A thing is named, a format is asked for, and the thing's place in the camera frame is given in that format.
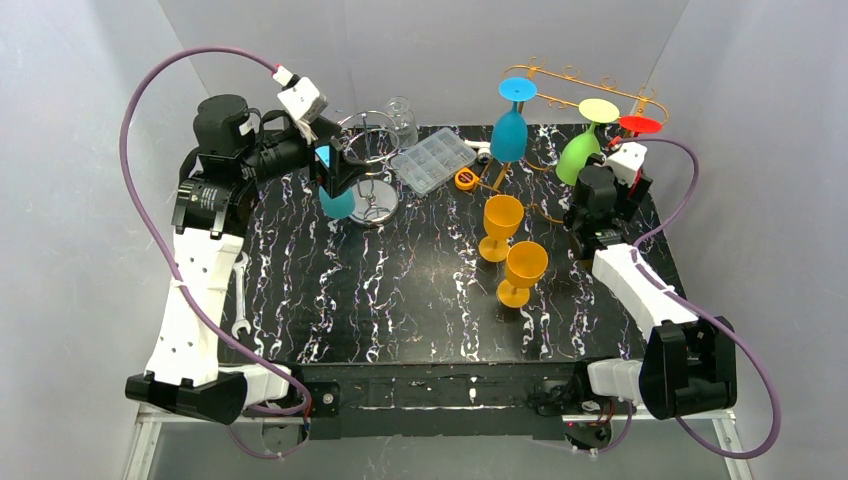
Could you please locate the blue plastic goblet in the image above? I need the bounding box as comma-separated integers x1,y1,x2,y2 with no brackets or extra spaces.
318,186,355,219
491,77,537,164

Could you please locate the chrome spiral glass rack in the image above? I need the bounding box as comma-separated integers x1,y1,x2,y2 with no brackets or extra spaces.
339,110,400,229

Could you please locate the clear glass wine glass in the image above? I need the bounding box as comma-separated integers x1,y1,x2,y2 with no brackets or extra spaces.
385,96,418,150

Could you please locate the red plastic goblet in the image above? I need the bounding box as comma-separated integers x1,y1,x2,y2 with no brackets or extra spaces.
618,115,663,137

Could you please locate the green plastic goblet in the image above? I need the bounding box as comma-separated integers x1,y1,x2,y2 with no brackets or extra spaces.
555,98,620,186

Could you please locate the blue plastic goblet back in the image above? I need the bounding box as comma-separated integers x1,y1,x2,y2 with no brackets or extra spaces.
491,77,537,164

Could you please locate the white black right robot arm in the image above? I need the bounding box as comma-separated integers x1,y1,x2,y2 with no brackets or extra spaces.
564,164,737,420

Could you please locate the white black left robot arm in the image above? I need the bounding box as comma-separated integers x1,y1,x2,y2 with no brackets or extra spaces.
125,94,366,425

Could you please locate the clear plastic parts box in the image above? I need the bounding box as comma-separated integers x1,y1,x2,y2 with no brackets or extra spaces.
390,127,477,197

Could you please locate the orange plastic goblet far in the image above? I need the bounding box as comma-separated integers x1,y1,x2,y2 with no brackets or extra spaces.
478,194,525,263

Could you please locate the orange plastic goblet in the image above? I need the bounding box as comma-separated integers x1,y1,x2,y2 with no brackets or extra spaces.
496,241,549,309
478,194,525,263

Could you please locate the orange plastic goblet near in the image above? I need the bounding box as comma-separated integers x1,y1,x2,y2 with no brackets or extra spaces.
496,241,549,309

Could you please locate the white small tool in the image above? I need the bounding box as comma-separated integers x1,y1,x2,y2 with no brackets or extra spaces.
464,139,493,165

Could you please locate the yellow tape measure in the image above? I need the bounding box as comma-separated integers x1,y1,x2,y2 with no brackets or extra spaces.
454,168,480,191

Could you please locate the silver open-end wrench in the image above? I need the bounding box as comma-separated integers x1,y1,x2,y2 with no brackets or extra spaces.
231,252,251,339

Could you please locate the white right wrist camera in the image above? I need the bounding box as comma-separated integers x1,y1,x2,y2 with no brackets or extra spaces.
602,142,647,187

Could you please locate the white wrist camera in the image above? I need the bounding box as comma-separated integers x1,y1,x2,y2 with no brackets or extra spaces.
272,64,328,144
602,142,647,187

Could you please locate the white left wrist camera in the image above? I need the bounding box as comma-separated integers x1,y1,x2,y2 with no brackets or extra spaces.
272,64,328,144

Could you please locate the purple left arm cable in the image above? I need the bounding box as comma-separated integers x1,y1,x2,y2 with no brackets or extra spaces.
119,46,313,461

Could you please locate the gold wire glass rack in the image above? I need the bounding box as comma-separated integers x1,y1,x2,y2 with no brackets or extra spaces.
473,56,670,230

